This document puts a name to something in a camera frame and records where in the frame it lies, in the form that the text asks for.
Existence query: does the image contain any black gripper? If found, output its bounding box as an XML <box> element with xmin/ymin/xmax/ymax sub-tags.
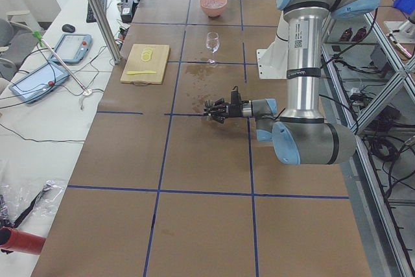
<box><xmin>207</xmin><ymin>98</ymin><xmax>243</xmax><ymax>124</ymax></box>

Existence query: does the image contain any steel jigger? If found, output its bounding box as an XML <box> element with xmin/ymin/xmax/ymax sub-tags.
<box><xmin>204</xmin><ymin>99</ymin><xmax>215</xmax><ymax>120</ymax></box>

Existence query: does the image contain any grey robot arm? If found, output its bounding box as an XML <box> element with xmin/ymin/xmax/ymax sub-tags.
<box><xmin>204</xmin><ymin>0</ymin><xmax>381</xmax><ymax>165</ymax></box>

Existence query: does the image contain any pile of ice cubes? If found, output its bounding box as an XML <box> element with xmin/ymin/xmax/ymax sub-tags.
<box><xmin>203</xmin><ymin>0</ymin><xmax>225</xmax><ymax>9</ymax></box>

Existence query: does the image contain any clear wine glass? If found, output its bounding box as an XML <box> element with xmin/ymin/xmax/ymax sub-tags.
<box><xmin>206</xmin><ymin>32</ymin><xmax>220</xmax><ymax>66</ymax></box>

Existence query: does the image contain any pink bowl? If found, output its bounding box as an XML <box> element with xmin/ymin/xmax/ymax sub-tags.
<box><xmin>199</xmin><ymin>0</ymin><xmax>228</xmax><ymax>18</ymax></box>

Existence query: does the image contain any yellow plastic knife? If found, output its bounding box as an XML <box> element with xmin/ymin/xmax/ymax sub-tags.
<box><xmin>126</xmin><ymin>70</ymin><xmax>157</xmax><ymax>75</ymax></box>

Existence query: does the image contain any bamboo cutting board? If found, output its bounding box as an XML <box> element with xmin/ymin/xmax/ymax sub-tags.
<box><xmin>120</xmin><ymin>44</ymin><xmax>170</xmax><ymax>84</ymax></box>

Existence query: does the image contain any black power adapter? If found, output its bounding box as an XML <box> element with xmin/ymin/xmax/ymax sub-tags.
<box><xmin>121</xmin><ymin>0</ymin><xmax>138</xmax><ymax>23</ymax></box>

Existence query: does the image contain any black keyboard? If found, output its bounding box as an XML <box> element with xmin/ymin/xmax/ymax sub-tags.
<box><xmin>86</xmin><ymin>0</ymin><xmax>108</xmax><ymax>24</ymax></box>

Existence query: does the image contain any black computer mouse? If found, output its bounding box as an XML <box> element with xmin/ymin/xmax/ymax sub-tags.
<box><xmin>62</xmin><ymin>24</ymin><xmax>76</xmax><ymax>33</ymax></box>

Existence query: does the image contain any far blue teach pendant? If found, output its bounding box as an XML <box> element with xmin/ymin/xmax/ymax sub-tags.
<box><xmin>53</xmin><ymin>34</ymin><xmax>92</xmax><ymax>64</ymax></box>

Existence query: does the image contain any blue teach pendant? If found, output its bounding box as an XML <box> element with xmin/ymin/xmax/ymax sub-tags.
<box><xmin>53</xmin><ymin>34</ymin><xmax>92</xmax><ymax>64</ymax></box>
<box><xmin>8</xmin><ymin>62</ymin><xmax>69</xmax><ymax>104</ymax></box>

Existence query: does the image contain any near blue teach pendant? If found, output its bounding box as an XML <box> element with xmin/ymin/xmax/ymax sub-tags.
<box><xmin>8</xmin><ymin>62</ymin><xmax>69</xmax><ymax>104</ymax></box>

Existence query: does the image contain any metal rod green tip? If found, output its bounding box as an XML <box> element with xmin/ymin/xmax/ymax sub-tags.
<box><xmin>32</xmin><ymin>31</ymin><xmax>93</xmax><ymax>96</ymax></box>

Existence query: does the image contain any clear plastic bag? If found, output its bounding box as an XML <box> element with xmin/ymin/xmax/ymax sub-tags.
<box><xmin>0</xmin><ymin>160</ymin><xmax>67</xmax><ymax>229</ymax></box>

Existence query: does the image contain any red cylinder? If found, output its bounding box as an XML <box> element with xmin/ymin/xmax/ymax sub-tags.
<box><xmin>1</xmin><ymin>227</ymin><xmax>46</xmax><ymax>255</ymax></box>

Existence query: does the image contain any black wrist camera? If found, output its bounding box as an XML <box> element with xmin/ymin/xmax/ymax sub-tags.
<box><xmin>230</xmin><ymin>86</ymin><xmax>250</xmax><ymax>106</ymax></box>

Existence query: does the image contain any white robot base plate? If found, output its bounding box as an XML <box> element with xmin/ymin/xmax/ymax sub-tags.
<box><xmin>257</xmin><ymin>15</ymin><xmax>295</xmax><ymax>79</ymax></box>

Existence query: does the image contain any aluminium frame post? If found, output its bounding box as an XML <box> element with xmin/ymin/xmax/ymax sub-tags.
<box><xmin>88</xmin><ymin>0</ymin><xmax>121</xmax><ymax>64</ymax></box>

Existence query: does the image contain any aluminium frame rail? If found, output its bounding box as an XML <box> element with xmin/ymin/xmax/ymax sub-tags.
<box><xmin>322</xmin><ymin>14</ymin><xmax>414</xmax><ymax>276</ymax></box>

